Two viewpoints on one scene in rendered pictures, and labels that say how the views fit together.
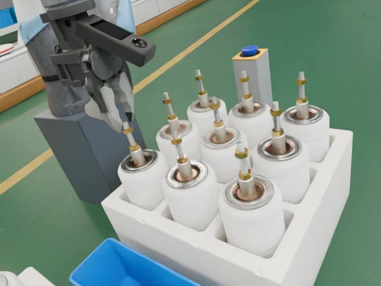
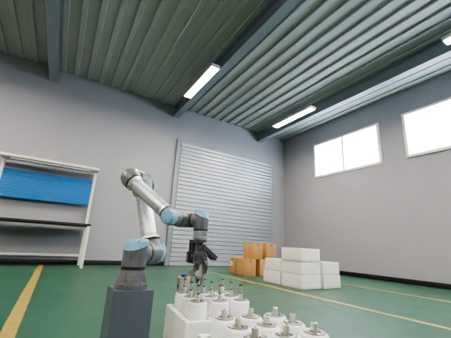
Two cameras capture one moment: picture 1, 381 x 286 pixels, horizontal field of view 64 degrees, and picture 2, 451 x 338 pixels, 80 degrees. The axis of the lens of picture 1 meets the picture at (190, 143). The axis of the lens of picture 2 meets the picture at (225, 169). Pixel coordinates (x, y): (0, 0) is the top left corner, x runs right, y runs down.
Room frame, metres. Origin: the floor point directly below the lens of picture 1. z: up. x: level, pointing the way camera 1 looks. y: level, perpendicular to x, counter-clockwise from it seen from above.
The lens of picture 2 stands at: (-0.14, 1.42, 0.52)
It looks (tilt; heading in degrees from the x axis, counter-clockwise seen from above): 16 degrees up; 292
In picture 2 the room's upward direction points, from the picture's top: 3 degrees clockwise
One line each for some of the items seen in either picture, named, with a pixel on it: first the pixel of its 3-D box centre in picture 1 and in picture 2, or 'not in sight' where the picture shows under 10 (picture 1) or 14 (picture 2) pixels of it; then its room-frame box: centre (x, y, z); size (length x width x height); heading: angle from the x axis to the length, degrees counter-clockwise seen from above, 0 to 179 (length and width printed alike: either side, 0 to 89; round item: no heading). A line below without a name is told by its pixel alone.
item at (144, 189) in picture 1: (153, 195); (196, 321); (0.51, 0.11, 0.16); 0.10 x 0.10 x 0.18
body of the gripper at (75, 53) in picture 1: (83, 45); (197, 251); (0.52, 0.12, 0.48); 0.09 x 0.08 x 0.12; 59
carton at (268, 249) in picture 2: not in sight; (266, 251); (1.16, -4.17, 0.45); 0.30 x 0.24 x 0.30; 140
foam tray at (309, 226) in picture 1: (233, 197); (209, 328); (0.51, -0.06, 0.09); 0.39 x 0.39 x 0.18; 46
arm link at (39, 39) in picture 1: (54, 39); (136, 251); (0.80, 0.25, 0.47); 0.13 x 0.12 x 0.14; 92
